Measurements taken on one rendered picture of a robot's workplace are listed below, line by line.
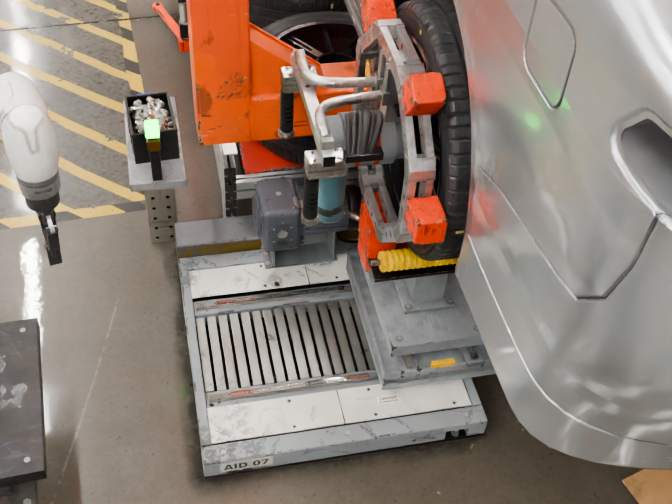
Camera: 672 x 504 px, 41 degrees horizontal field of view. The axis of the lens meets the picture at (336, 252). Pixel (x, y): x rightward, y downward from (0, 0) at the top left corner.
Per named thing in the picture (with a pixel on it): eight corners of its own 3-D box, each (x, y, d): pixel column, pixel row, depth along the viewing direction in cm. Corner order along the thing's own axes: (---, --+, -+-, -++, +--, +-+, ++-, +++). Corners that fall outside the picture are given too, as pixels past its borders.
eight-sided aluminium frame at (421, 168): (417, 284, 231) (447, 113, 192) (392, 287, 230) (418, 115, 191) (368, 150, 267) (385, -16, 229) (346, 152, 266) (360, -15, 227)
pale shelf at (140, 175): (187, 187, 275) (186, 179, 273) (130, 192, 272) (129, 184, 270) (175, 103, 304) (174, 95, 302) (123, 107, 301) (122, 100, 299)
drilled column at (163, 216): (179, 240, 318) (170, 147, 288) (150, 243, 316) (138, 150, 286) (177, 221, 324) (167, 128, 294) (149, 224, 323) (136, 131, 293)
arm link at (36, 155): (67, 179, 194) (54, 142, 202) (57, 122, 183) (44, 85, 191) (15, 190, 190) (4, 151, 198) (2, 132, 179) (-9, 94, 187)
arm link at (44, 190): (20, 187, 191) (25, 208, 195) (63, 177, 194) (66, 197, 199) (10, 161, 196) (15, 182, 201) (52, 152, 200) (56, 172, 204)
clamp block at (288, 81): (317, 91, 232) (318, 74, 228) (283, 94, 231) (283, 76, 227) (313, 80, 236) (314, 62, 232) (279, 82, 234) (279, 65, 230)
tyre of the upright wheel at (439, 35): (473, -49, 236) (443, 155, 280) (386, -45, 232) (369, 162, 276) (573, 82, 188) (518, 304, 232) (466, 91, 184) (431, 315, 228)
